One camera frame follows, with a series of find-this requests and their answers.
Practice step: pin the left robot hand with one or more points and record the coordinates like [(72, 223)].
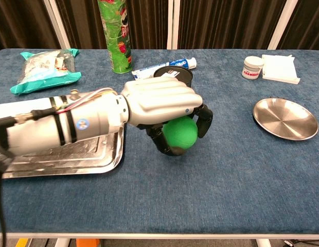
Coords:
[(159, 100)]

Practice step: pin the black mesh pen cup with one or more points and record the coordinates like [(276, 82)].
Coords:
[(184, 74)]

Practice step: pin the green rubber ball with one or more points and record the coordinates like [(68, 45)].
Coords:
[(181, 133)]

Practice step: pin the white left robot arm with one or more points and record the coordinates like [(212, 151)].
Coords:
[(97, 118)]

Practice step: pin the blue white toothpaste tube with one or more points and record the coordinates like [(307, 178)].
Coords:
[(146, 73)]

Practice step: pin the green chips can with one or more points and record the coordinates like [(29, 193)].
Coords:
[(118, 38)]

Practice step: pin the dark brown curtain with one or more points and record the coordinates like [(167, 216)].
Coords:
[(146, 23), (226, 23), (20, 23), (308, 25)]

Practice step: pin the blue table mat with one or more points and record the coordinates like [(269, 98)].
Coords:
[(200, 185)]

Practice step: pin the white jar red label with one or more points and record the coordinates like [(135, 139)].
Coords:
[(252, 68)]

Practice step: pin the rectangular steel tray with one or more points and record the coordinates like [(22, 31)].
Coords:
[(72, 160)]

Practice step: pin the teal snack bag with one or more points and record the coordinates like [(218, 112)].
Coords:
[(43, 72)]

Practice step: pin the white flat box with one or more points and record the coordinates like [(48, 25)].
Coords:
[(279, 68)]

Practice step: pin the round steel plate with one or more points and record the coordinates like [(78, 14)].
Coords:
[(285, 118)]

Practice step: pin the orange object under table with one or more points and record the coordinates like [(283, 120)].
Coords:
[(87, 243)]

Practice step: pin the yellow object under table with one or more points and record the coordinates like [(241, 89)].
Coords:
[(21, 243)]

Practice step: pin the white partition post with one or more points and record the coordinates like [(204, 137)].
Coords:
[(57, 25), (283, 25), (173, 25)]

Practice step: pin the white table frame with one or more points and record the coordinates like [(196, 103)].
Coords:
[(159, 236)]

